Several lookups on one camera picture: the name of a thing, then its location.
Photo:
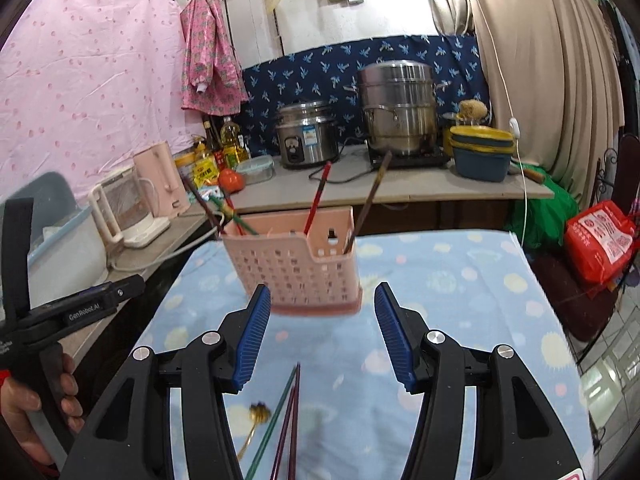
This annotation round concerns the blue floral cloth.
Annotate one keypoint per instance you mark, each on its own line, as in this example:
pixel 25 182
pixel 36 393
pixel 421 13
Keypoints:
pixel 310 75

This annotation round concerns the gold flower spoon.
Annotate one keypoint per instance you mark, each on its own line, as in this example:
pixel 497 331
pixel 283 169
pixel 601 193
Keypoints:
pixel 259 412

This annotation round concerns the silver rice cooker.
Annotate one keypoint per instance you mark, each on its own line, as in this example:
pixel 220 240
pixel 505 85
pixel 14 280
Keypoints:
pixel 307 135

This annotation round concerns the yellow label bottle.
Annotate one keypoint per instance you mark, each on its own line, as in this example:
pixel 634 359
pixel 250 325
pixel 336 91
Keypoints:
pixel 206 172

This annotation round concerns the red printed bag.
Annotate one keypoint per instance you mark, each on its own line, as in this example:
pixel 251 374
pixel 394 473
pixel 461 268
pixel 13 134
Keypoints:
pixel 600 240

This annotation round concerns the white glass kettle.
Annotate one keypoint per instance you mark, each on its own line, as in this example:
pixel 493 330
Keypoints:
pixel 125 205

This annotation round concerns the dark red metal chair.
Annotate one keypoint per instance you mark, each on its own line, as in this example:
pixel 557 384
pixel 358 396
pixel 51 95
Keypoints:
pixel 575 300

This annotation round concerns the pink electric kettle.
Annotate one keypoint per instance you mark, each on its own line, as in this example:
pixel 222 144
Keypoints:
pixel 162 180

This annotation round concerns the dark brown straight chopstick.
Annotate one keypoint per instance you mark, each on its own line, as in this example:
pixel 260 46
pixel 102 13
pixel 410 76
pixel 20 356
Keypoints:
pixel 372 192

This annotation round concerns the clear food container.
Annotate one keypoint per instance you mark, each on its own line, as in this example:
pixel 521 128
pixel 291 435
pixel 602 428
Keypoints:
pixel 255 170

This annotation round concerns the person's left hand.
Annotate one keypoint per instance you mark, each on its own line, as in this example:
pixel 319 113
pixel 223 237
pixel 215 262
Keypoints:
pixel 20 410

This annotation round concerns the blue plastic basin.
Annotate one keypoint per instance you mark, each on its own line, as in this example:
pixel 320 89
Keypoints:
pixel 482 166

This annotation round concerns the red straight chopstick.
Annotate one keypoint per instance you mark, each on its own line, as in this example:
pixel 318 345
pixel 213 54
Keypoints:
pixel 317 197

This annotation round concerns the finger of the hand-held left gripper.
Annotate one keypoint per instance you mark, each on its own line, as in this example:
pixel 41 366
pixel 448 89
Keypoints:
pixel 127 287

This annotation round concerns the pink patterned sheet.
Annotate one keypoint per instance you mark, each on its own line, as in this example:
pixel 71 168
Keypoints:
pixel 90 70

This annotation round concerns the red twisted chopstick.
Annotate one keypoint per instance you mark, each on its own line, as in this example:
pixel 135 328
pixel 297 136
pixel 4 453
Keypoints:
pixel 228 199

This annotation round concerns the beige curtain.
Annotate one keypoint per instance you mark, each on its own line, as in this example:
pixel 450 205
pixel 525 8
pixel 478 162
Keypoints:
pixel 550 60

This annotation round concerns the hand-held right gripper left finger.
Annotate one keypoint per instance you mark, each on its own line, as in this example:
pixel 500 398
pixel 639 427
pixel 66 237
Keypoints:
pixel 252 340

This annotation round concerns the black induction cooker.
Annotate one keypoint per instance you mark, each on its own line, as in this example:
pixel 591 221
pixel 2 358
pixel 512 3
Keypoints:
pixel 425 160

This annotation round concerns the blue planet print tablecloth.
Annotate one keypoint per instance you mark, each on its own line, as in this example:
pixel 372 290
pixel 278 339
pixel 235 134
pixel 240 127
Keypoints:
pixel 450 280

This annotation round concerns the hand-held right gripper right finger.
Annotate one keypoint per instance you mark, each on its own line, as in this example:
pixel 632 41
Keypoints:
pixel 395 340

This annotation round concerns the red tomato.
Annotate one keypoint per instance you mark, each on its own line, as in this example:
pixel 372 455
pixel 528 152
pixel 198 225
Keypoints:
pixel 231 180

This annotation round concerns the pink floral garment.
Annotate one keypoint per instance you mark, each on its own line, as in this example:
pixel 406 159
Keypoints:
pixel 210 55

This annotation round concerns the dark sauce bottle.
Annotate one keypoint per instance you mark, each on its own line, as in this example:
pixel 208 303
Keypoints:
pixel 211 140

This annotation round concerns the beige loofah scrubber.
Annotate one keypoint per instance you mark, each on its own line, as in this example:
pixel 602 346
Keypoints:
pixel 472 109

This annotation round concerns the pink perforated utensil basket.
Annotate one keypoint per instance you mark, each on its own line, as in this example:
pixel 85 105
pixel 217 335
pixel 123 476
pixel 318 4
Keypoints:
pixel 300 270

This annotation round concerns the yellow plastic basin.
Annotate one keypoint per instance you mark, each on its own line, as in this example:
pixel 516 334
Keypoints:
pixel 482 137

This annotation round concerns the purple twisted chopstick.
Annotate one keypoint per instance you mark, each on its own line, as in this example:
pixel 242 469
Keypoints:
pixel 293 435
pixel 286 417

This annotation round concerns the dark brown twisted chopstick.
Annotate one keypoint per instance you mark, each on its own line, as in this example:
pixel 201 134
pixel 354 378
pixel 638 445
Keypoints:
pixel 200 202

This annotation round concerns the white storage bin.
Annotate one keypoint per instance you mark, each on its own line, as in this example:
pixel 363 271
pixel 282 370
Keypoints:
pixel 55 255

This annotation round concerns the stainless steel steamer pot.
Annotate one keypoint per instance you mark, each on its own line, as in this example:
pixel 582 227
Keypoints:
pixel 397 105

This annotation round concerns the hanging dark clothes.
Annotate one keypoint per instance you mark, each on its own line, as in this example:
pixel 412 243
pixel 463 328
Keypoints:
pixel 627 50

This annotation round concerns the green plastic bag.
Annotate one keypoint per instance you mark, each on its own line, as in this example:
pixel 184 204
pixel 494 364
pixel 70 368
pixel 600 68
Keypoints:
pixel 550 220

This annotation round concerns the yellow cooking oil bottle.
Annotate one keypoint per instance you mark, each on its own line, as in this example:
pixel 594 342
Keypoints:
pixel 231 142

